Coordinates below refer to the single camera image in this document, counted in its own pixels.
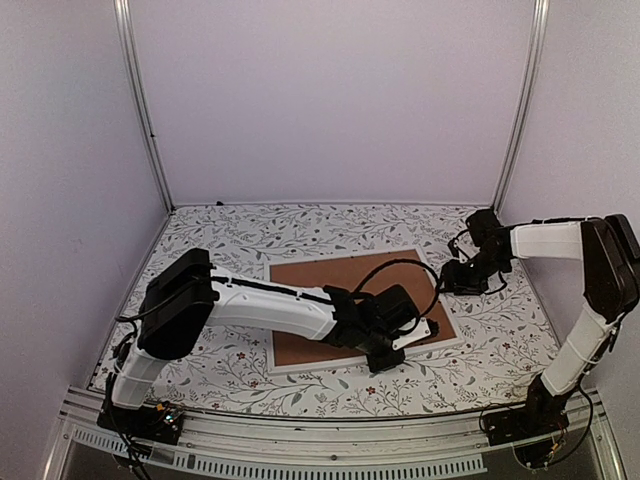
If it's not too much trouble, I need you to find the floral patterned table mat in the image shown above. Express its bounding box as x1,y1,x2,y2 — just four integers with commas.
126,205,559,418

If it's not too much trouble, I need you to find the right aluminium corner post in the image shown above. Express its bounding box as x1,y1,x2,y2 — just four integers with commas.
491,0,550,213

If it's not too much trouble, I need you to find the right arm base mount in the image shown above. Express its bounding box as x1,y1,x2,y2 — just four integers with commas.
479,375,576,446

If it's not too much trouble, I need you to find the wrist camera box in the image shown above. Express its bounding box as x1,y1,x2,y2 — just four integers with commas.
372,284,439,350
465,208,502,247

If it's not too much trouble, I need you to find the front aluminium rail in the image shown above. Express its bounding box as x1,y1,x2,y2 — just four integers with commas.
43,388,630,479

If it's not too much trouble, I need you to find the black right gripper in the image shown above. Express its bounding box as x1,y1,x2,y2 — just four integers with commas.
435,250,509,296

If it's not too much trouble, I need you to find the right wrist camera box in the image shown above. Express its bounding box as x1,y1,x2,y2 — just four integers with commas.
465,208,502,247

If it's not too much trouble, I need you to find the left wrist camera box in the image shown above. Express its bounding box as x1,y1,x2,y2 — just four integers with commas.
372,284,439,350

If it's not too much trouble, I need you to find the aluminium corner post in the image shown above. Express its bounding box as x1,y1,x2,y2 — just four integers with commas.
113,0,175,215
491,0,550,213

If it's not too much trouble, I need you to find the left aluminium corner post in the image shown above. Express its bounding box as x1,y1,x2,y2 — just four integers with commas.
113,0,175,215

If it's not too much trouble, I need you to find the white picture frame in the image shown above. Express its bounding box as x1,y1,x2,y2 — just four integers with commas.
263,246,464,377

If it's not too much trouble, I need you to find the brown frame backing board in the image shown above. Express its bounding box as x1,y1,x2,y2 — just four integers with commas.
269,249,457,369

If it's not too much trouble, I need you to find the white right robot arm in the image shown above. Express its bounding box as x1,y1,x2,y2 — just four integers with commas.
440,210,639,398

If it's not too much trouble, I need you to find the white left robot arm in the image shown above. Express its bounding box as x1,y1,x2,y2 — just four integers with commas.
108,248,417,434

